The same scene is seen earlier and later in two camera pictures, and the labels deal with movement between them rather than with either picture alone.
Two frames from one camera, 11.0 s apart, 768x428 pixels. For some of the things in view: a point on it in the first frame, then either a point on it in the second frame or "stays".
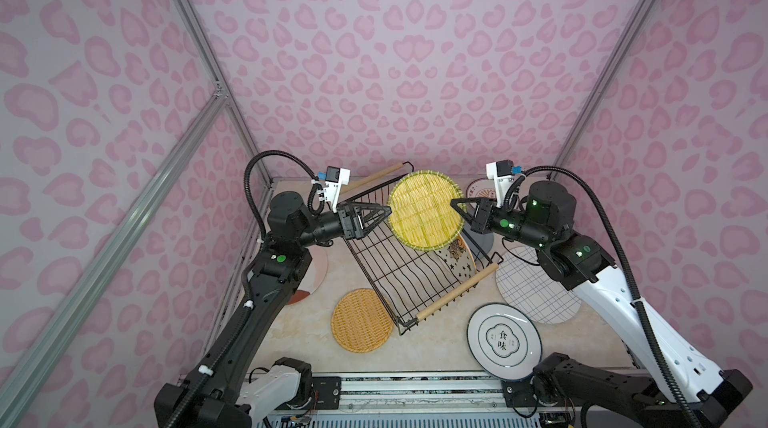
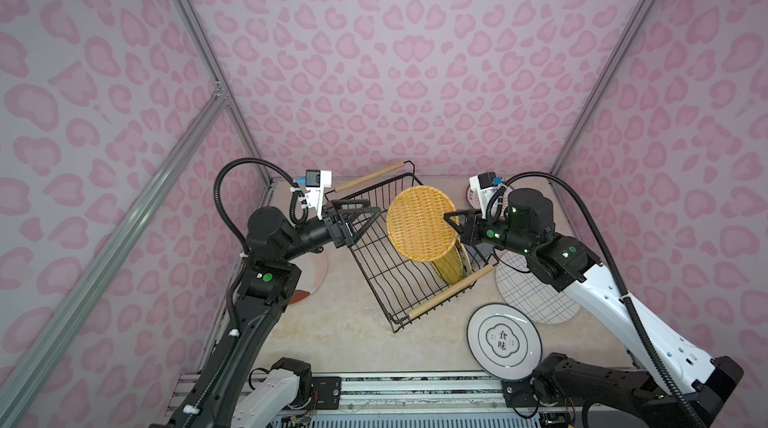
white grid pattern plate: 527,286 stays
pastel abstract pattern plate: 314,276 stays
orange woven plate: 362,321 → 417,226
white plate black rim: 503,341 stays
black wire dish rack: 413,282 stays
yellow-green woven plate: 420,214 → 456,264
